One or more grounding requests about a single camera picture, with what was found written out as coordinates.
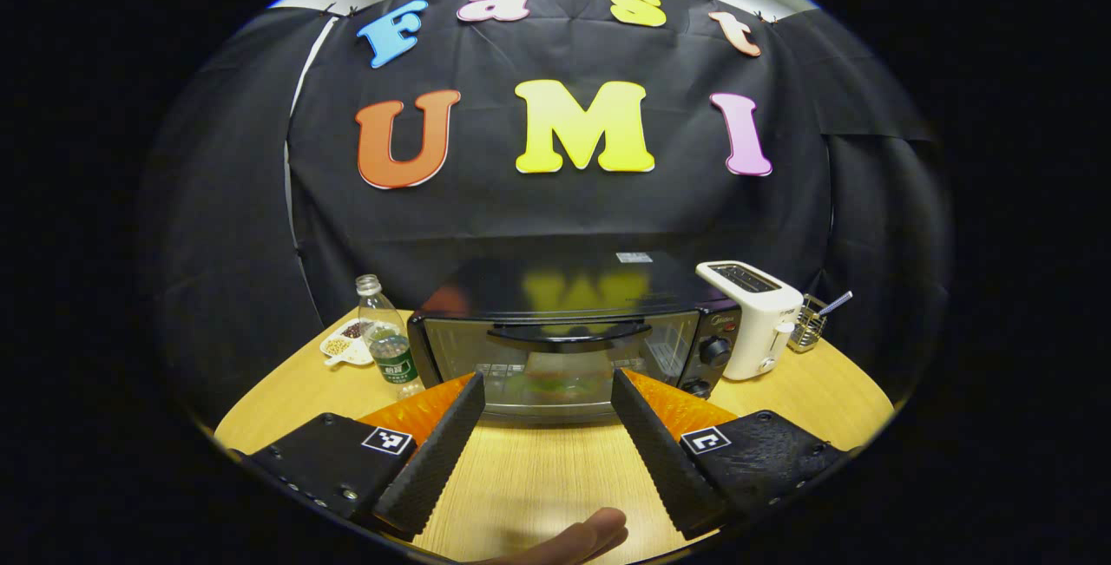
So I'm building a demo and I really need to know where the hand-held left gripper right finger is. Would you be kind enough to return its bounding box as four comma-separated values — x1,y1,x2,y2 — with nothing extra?
610,369,849,542

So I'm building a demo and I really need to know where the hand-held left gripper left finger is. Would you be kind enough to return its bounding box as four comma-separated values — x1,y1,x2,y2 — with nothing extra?
237,371,487,540

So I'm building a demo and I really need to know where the lettuce sandwich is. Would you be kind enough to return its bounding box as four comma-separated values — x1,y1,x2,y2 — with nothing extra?
503,351,610,403

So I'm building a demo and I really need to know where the black electric oven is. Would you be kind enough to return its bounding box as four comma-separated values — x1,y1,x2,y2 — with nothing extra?
407,251,744,424

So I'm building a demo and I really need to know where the clear plastic water bottle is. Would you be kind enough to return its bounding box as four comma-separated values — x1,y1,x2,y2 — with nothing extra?
355,274,427,400

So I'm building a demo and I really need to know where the white divided seasoning dish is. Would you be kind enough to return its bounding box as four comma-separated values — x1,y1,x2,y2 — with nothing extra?
319,317,377,369

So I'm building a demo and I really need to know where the white toaster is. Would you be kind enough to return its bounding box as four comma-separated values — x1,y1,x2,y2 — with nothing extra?
695,260,805,382

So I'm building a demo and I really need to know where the black backdrop cloth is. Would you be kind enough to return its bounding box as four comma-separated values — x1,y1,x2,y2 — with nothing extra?
139,0,954,431

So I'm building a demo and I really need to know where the wire mesh basket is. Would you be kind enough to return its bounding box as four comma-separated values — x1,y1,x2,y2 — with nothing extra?
788,293,828,354

